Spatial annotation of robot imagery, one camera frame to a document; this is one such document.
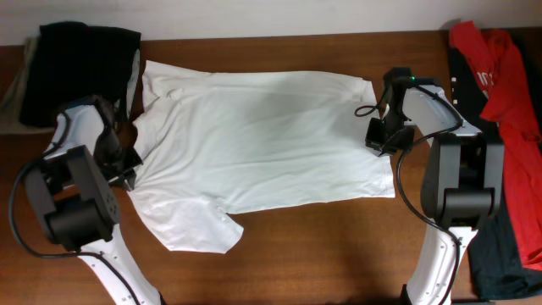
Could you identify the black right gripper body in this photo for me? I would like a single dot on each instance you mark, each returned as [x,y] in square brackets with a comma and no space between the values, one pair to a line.
[389,135]

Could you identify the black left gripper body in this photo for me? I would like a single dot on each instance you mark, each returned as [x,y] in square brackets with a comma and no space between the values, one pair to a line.
[121,162]

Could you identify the white t-shirt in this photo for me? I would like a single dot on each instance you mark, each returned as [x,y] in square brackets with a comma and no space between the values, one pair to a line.
[214,145]

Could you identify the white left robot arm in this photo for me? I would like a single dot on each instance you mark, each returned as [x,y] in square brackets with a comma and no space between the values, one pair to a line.
[70,189]

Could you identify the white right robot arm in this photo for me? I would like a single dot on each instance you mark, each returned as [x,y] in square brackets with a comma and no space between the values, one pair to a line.
[462,184]

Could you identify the folded black garment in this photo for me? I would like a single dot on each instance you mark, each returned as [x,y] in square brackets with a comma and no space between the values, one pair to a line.
[74,60]

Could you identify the beige folded garment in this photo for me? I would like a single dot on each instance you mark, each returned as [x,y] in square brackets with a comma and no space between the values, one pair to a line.
[11,104]

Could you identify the red t-shirt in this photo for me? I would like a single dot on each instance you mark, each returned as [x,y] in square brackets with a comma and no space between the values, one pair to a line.
[497,66]

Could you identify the dark grey garment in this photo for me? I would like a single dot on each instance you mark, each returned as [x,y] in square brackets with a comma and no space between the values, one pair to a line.
[495,266]

